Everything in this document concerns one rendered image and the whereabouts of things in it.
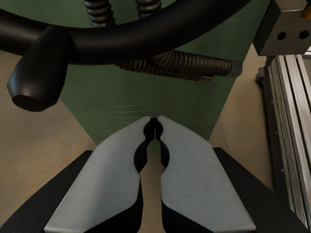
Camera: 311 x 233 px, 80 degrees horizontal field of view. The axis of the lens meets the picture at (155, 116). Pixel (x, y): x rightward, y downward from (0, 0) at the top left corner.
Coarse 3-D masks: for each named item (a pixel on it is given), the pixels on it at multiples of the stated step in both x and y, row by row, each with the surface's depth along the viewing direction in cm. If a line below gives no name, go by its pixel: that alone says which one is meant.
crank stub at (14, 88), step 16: (48, 32) 11; (64, 32) 12; (32, 48) 10; (48, 48) 11; (64, 48) 12; (32, 64) 10; (48, 64) 10; (64, 64) 11; (16, 80) 9; (32, 80) 9; (48, 80) 10; (64, 80) 11; (16, 96) 9; (32, 96) 9; (48, 96) 10
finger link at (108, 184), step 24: (144, 120) 11; (120, 144) 9; (144, 144) 10; (96, 168) 8; (120, 168) 8; (72, 192) 7; (96, 192) 7; (120, 192) 7; (72, 216) 6; (96, 216) 6; (120, 216) 6
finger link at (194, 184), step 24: (168, 120) 11; (168, 144) 9; (192, 144) 9; (168, 168) 8; (192, 168) 8; (216, 168) 7; (168, 192) 7; (192, 192) 6; (216, 192) 6; (168, 216) 6; (192, 216) 6; (216, 216) 6; (240, 216) 6
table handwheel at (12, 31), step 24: (192, 0) 11; (216, 0) 11; (240, 0) 11; (0, 24) 12; (24, 24) 13; (48, 24) 14; (144, 24) 13; (168, 24) 12; (192, 24) 12; (216, 24) 12; (0, 48) 13; (24, 48) 13; (72, 48) 14; (96, 48) 14; (120, 48) 13; (144, 48) 13; (168, 48) 13
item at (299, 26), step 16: (272, 0) 28; (288, 0) 28; (304, 0) 28; (272, 16) 29; (288, 16) 27; (272, 32) 29; (288, 32) 29; (304, 32) 29; (256, 48) 34; (272, 48) 32; (288, 48) 32; (304, 48) 32
